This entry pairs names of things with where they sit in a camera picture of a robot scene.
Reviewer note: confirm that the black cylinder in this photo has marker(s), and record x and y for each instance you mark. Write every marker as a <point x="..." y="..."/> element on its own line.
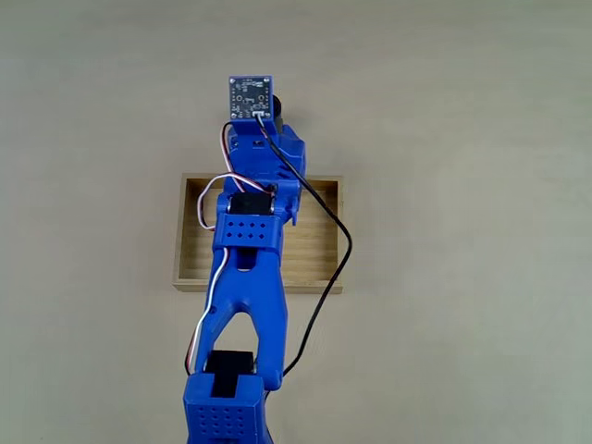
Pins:
<point x="277" y="108"/>

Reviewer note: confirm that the wooden box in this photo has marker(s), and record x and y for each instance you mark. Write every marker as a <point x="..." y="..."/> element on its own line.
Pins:
<point x="305" y="252"/>

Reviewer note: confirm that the camera circuit board blue frame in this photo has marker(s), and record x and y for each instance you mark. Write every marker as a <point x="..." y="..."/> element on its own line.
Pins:
<point x="250" y="97"/>

